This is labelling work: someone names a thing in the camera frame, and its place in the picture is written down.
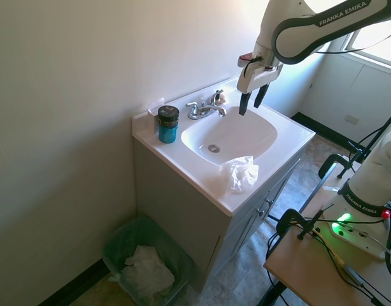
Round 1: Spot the black baseboard strip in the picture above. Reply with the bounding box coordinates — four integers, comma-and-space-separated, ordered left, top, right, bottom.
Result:
36, 257, 111, 306
290, 112, 369, 151

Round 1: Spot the white tissue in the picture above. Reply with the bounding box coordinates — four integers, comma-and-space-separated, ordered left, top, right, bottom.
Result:
218, 156, 260, 196

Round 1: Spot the grey vanity cabinet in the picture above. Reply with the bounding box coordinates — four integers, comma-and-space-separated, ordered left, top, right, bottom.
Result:
133, 135, 316, 294

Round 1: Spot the small white box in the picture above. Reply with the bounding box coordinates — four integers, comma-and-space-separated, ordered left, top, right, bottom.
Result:
146, 96, 166, 130

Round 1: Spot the bright window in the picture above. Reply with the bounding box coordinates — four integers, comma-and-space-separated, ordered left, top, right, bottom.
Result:
343, 17, 391, 69

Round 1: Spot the black table cable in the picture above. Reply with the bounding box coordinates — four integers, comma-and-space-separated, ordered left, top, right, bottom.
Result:
264, 222, 311, 288

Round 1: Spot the blue jar with black lid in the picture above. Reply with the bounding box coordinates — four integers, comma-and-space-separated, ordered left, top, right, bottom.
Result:
157, 104, 180, 144

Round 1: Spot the black C-clamp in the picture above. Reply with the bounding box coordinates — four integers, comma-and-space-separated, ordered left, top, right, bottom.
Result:
318, 152, 362, 189
275, 208, 325, 242

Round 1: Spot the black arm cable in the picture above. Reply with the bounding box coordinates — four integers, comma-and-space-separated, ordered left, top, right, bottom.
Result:
316, 30, 391, 54

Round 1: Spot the crumpled white paper waste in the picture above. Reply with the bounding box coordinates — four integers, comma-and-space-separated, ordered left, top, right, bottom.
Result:
108, 244, 176, 296

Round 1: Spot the green plastic trash bin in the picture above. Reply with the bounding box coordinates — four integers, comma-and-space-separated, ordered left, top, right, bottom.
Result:
102, 216, 194, 306

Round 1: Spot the chrome sink faucet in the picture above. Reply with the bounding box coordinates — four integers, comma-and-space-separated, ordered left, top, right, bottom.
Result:
185, 89, 228, 121

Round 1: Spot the red and black wrist camera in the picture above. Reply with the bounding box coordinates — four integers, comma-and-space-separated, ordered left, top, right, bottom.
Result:
238, 52, 263, 69

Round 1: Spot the grey cable adapter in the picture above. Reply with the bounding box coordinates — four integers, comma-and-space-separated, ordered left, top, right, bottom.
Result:
341, 264, 369, 288

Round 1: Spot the yellow cable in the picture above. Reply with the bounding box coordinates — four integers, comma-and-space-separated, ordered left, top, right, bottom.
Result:
312, 227, 346, 269

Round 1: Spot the white sink vanity top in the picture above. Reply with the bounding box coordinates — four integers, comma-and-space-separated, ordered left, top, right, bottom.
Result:
132, 76, 316, 218

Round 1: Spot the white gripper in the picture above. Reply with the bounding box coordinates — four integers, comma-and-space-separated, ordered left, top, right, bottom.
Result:
236, 61, 284, 117

